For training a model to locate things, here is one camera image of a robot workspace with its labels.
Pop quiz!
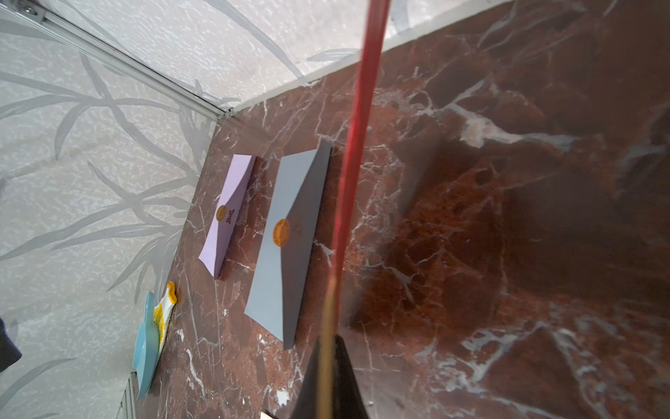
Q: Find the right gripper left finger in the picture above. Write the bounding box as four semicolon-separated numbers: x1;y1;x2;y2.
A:
291;338;320;419

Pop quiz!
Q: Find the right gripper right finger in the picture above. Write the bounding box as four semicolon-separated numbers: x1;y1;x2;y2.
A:
333;335;369;419

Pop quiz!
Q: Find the grey envelope with gold seal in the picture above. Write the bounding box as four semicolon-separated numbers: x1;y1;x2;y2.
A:
244;141;332;349

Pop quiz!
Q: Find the lilac envelope with gold seal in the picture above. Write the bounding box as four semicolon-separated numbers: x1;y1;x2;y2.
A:
199;154;256;279

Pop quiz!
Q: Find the red envelope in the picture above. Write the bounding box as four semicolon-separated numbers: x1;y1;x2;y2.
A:
316;0;391;418

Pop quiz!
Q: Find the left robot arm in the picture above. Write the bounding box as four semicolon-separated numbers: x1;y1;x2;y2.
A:
0;319;22;373

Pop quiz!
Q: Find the horizontal aluminium frame bar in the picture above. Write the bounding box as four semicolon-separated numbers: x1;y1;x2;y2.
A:
1;1;231;120

